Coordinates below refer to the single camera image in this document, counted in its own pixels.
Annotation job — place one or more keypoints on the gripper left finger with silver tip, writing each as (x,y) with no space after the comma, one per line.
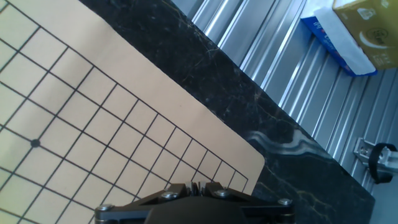
(174,191)

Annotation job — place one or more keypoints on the black marble pattern mat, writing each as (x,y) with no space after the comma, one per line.
(217,77)

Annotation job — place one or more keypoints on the blue white flat pack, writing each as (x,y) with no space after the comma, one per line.
(342,43)

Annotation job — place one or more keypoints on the yellow tissue pack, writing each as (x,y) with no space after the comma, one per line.
(373,31)

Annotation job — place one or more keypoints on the tan go board mat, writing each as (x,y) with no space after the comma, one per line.
(124,77)

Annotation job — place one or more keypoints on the gripper right finger with silver tip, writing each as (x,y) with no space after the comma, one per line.
(217,190)

